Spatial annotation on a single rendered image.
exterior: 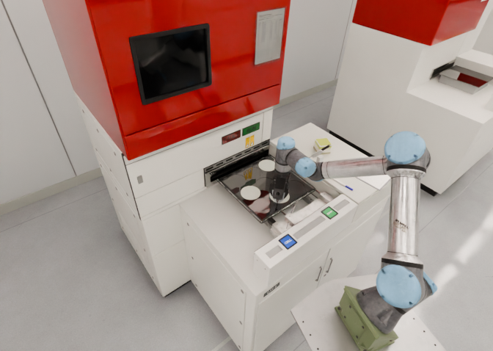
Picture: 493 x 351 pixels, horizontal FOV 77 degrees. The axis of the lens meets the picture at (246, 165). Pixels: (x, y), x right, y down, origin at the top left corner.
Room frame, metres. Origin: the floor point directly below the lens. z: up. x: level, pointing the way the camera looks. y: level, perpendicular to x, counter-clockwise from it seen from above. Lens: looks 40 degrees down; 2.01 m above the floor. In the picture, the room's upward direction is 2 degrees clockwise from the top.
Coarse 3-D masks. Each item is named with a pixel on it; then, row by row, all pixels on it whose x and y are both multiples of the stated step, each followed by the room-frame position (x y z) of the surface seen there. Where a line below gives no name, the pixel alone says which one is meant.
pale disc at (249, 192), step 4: (244, 188) 1.15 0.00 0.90; (248, 188) 1.15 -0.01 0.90; (252, 188) 1.15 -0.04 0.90; (256, 188) 1.15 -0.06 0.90; (244, 192) 1.12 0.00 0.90; (248, 192) 1.12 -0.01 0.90; (252, 192) 1.12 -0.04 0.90; (256, 192) 1.12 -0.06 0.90; (244, 196) 1.09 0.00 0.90; (248, 196) 1.09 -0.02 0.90; (252, 196) 1.09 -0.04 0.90; (256, 196) 1.09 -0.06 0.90
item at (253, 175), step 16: (272, 160) 1.38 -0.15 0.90; (224, 176) 1.23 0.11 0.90; (240, 176) 1.24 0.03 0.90; (256, 176) 1.24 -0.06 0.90; (272, 176) 1.25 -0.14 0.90; (240, 192) 1.11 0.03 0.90; (288, 192) 1.13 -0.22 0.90; (304, 192) 1.13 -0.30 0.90; (256, 208) 1.02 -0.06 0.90; (272, 208) 1.02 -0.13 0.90
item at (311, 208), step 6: (318, 198) 1.12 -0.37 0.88; (312, 204) 1.07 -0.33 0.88; (318, 204) 1.07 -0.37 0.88; (324, 204) 1.08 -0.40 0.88; (300, 210) 1.03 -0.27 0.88; (306, 210) 1.03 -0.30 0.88; (312, 210) 1.03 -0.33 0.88; (294, 216) 0.99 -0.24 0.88; (300, 216) 0.99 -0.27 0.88; (306, 216) 0.99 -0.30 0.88; (282, 222) 0.95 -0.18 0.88; (288, 228) 0.91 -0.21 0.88; (276, 234) 0.88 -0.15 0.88
